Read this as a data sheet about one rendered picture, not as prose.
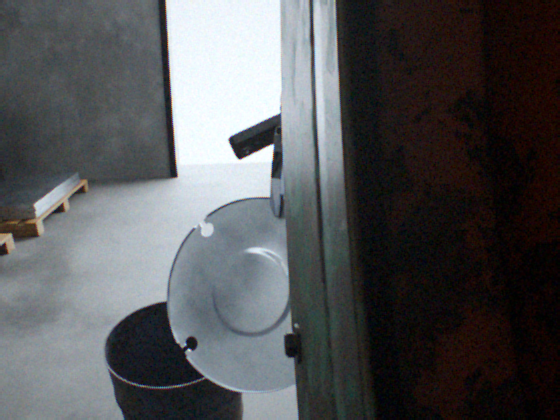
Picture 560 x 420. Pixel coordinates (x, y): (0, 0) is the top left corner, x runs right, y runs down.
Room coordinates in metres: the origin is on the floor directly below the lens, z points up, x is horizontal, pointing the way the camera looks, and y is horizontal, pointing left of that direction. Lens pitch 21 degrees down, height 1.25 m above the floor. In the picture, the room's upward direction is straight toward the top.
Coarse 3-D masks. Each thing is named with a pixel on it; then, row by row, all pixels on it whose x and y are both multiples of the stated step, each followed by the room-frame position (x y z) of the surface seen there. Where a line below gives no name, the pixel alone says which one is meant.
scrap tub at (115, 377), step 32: (128, 320) 1.05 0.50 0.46; (160, 320) 1.13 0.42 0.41; (128, 352) 1.02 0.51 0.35; (160, 352) 1.12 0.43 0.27; (128, 384) 0.76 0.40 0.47; (160, 384) 1.10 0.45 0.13; (192, 384) 0.77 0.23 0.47; (128, 416) 0.78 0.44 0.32; (160, 416) 0.75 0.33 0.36; (192, 416) 0.77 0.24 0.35; (224, 416) 0.83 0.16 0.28
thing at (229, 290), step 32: (224, 224) 0.58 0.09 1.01; (256, 224) 0.56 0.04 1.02; (192, 256) 0.56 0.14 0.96; (224, 256) 0.55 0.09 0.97; (256, 256) 0.53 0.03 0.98; (192, 288) 0.53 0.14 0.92; (224, 288) 0.51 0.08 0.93; (256, 288) 0.50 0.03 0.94; (288, 288) 0.49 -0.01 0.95; (192, 320) 0.50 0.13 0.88; (224, 320) 0.48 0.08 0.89; (256, 320) 0.47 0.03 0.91; (288, 320) 0.46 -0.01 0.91; (192, 352) 0.47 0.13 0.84; (224, 352) 0.46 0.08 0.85; (256, 352) 0.45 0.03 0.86; (224, 384) 0.43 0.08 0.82; (256, 384) 0.42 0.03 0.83; (288, 384) 0.41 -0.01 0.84
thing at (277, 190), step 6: (282, 168) 0.58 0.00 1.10; (282, 174) 0.58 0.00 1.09; (270, 180) 0.57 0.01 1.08; (276, 180) 0.56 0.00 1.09; (282, 180) 0.57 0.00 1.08; (270, 186) 0.56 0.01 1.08; (276, 186) 0.56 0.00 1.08; (282, 186) 0.56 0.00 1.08; (270, 192) 0.56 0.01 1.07; (276, 192) 0.56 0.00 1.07; (282, 192) 0.56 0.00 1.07; (270, 198) 0.56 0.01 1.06; (276, 198) 0.55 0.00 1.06; (270, 204) 0.56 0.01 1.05; (276, 204) 0.55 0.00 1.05; (276, 210) 0.55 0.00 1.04; (276, 216) 0.55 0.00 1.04
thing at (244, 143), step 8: (280, 112) 0.67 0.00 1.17; (264, 120) 0.66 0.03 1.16; (272, 120) 0.66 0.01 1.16; (280, 120) 0.66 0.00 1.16; (248, 128) 0.66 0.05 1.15; (256, 128) 0.65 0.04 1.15; (264, 128) 0.65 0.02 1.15; (272, 128) 0.65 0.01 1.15; (232, 136) 0.65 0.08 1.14; (240, 136) 0.65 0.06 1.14; (248, 136) 0.64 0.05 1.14; (256, 136) 0.64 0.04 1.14; (264, 136) 0.65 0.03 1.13; (272, 136) 0.66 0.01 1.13; (232, 144) 0.64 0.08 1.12; (240, 144) 0.64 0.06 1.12; (248, 144) 0.65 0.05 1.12; (256, 144) 0.66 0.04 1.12; (264, 144) 0.67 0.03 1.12; (272, 144) 0.67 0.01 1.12; (232, 152) 0.66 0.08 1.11; (240, 152) 0.64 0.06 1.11; (248, 152) 0.65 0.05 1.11
